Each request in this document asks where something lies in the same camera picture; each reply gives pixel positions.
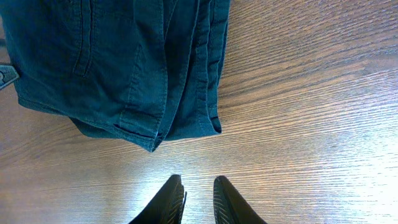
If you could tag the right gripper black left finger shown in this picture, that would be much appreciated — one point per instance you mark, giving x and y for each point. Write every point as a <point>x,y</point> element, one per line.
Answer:
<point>167,206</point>

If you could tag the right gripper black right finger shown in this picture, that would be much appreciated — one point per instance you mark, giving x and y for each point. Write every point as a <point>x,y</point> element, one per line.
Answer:
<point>229,205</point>

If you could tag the navy blue shorts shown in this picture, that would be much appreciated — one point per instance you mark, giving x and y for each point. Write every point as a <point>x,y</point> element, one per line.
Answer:
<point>145,71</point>

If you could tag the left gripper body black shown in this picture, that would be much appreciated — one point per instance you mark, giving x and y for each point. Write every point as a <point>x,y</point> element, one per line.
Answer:
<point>8,75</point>

